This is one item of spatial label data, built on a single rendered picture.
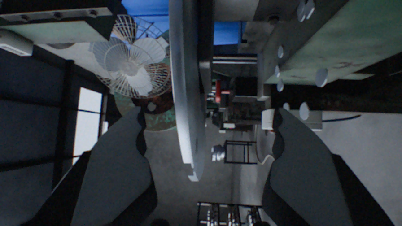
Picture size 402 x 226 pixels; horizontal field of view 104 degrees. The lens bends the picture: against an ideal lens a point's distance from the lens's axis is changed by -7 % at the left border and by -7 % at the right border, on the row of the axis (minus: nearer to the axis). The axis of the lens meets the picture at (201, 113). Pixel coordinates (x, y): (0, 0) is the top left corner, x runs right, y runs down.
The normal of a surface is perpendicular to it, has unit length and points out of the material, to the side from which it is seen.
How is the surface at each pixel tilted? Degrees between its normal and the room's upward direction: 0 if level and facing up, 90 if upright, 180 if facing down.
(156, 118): 90
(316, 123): 90
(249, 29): 90
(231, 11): 90
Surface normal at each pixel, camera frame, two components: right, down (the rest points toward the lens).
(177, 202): -0.07, -0.11
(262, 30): -0.04, 0.99
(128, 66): 0.02, 0.70
